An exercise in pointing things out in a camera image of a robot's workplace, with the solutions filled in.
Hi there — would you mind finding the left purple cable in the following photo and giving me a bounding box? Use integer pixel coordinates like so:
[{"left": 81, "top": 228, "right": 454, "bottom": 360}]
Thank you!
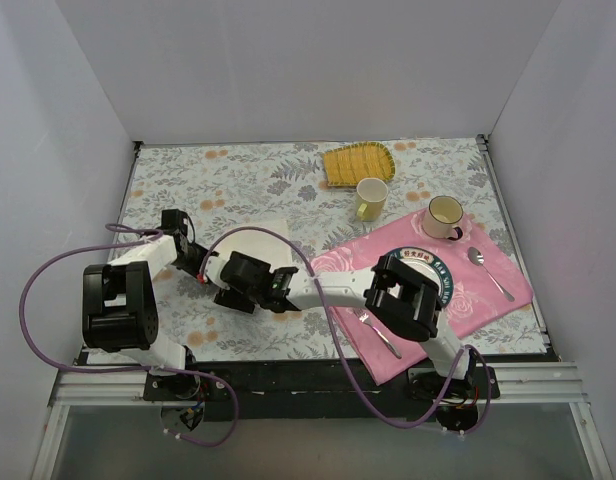
[{"left": 19, "top": 223, "right": 239, "bottom": 448}]

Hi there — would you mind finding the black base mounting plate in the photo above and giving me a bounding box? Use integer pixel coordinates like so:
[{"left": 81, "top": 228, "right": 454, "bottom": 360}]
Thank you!
[{"left": 143, "top": 357, "right": 499, "bottom": 424}]

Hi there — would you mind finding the silver spoon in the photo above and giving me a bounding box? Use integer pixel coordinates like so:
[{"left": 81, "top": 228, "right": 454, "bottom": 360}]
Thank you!
[{"left": 467, "top": 246, "right": 515, "bottom": 302}]

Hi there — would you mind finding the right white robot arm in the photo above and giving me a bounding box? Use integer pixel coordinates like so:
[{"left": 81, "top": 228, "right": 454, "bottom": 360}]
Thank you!
[{"left": 204, "top": 251, "right": 478, "bottom": 398}]

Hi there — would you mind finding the yellow woven bamboo tray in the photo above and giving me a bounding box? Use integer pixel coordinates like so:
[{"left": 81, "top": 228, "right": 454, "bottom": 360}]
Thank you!
[{"left": 323, "top": 142, "right": 396, "bottom": 187}]

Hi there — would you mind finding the cream enamel mug dark rim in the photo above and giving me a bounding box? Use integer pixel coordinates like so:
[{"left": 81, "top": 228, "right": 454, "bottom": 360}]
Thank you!
[{"left": 422, "top": 196, "right": 464, "bottom": 241}]

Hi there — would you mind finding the white cloth napkin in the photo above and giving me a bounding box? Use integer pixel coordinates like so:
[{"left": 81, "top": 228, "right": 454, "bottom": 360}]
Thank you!
[{"left": 216, "top": 219, "right": 292, "bottom": 270}]

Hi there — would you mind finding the white plate blue rim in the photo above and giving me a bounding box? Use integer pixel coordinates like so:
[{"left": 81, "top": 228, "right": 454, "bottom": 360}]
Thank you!
[{"left": 396, "top": 247, "right": 454, "bottom": 307}]

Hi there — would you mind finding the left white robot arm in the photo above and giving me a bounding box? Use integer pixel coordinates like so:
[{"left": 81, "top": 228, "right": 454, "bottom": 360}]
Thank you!
[{"left": 82, "top": 209, "right": 207, "bottom": 400}]

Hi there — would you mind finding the floral tablecloth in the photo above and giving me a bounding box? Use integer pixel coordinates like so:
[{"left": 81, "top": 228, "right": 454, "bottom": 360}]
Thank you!
[{"left": 87, "top": 138, "right": 547, "bottom": 364}]

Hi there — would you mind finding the silver fork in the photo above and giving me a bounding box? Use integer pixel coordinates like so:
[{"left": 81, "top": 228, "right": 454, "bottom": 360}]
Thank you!
[{"left": 353, "top": 308, "right": 402, "bottom": 359}]

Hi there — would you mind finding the yellow-green mug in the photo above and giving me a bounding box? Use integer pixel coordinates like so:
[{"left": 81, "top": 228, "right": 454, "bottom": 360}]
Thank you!
[{"left": 356, "top": 178, "right": 388, "bottom": 222}]

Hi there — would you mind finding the pink rose placemat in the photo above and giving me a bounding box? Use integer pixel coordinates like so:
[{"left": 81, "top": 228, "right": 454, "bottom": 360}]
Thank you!
[{"left": 311, "top": 209, "right": 533, "bottom": 385}]

